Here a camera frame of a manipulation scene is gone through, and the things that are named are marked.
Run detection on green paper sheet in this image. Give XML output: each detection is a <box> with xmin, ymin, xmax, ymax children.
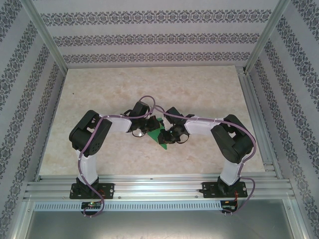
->
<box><xmin>147</xmin><ymin>116</ymin><xmax>170</xmax><ymax>151</ymax></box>

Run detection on grey metal sheet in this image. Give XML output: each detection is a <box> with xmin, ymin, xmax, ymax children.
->
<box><xmin>22</xmin><ymin>210</ymin><xmax>304</xmax><ymax>239</ymax></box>

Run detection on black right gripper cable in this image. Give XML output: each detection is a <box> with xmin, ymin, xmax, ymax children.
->
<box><xmin>174</xmin><ymin>133</ymin><xmax>191</xmax><ymax>145</ymax></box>

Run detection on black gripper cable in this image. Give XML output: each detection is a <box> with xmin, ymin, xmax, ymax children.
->
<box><xmin>174</xmin><ymin>133</ymin><xmax>191</xmax><ymax>145</ymax></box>
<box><xmin>131</xmin><ymin>129</ymin><xmax>147</xmax><ymax>139</ymax></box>

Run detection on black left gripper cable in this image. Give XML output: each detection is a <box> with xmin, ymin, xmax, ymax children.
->
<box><xmin>131</xmin><ymin>129</ymin><xmax>147</xmax><ymax>139</ymax></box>

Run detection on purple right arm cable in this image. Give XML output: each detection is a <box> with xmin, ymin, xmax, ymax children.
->
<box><xmin>149</xmin><ymin>106</ymin><xmax>257</xmax><ymax>217</ymax></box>

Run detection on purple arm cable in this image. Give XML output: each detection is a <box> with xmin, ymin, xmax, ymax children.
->
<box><xmin>149</xmin><ymin>106</ymin><xmax>257</xmax><ymax>217</ymax></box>
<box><xmin>77</xmin><ymin>96</ymin><xmax>165</xmax><ymax>219</ymax></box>

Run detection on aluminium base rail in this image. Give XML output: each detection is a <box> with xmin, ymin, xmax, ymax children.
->
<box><xmin>24</xmin><ymin>174</ymin><xmax>292</xmax><ymax>200</ymax></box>

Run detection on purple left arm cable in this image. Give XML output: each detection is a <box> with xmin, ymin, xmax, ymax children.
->
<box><xmin>77</xmin><ymin>96</ymin><xmax>165</xmax><ymax>219</ymax></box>

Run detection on grey slotted cable duct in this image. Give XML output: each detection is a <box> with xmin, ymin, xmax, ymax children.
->
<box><xmin>33</xmin><ymin>201</ymin><xmax>222</xmax><ymax>212</ymax></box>

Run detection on aluminium side rail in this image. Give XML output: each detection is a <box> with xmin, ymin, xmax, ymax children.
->
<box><xmin>238</xmin><ymin>67</ymin><xmax>292</xmax><ymax>180</ymax></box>
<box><xmin>36</xmin><ymin>69</ymin><xmax>68</xmax><ymax>180</ymax></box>

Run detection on aluminium frame post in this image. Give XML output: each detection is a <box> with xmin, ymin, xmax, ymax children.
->
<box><xmin>245</xmin><ymin>0</ymin><xmax>292</xmax><ymax>73</ymax></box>
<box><xmin>23</xmin><ymin>0</ymin><xmax>68</xmax><ymax>73</ymax></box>

